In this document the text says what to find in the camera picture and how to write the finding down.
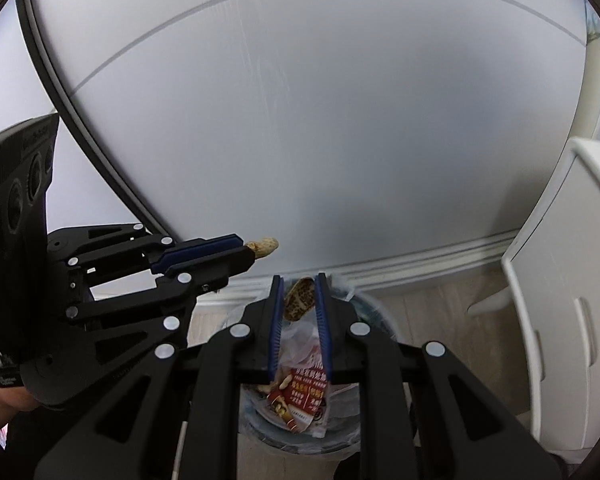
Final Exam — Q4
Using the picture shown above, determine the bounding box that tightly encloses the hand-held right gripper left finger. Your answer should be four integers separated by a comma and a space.
37, 275, 286, 480

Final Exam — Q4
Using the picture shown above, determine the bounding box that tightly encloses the trash bin with plastic liner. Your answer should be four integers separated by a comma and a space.
325, 274, 381, 311

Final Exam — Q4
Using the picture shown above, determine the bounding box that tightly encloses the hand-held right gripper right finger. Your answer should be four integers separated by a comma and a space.
314, 272, 563, 480

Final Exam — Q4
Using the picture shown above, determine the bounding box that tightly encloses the crumpled clear plastic bag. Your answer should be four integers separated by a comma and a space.
280, 320, 326, 376

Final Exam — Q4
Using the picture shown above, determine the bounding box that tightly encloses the round grey trash bin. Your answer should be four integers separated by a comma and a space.
240, 285, 398, 453

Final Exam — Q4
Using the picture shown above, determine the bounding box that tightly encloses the whole peanut pod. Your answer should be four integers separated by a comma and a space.
246, 237, 279, 259

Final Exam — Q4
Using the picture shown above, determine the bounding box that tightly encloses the white nightstand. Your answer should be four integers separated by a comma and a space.
467, 137, 600, 453

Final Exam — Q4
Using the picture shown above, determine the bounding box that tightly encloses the person's left hand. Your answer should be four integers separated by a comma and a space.
0, 385, 36, 438

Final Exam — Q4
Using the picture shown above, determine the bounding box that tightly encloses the red snack bag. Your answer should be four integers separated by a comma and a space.
265, 355, 331, 436

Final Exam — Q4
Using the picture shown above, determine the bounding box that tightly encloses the cream wardrobe frame post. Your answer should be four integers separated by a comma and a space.
577, 10, 600, 141

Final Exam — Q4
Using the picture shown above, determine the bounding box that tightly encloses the peanut shell half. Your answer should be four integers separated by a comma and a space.
283, 278, 317, 322

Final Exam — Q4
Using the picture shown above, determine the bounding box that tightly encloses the light blue clothing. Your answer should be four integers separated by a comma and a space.
584, 5, 600, 41

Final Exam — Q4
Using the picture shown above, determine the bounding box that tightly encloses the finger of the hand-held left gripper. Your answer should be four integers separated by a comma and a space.
66, 250, 257, 359
47, 223, 247, 282

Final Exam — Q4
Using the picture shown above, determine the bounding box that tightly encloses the grey wardrobe door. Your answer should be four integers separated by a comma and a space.
22, 0, 596, 271

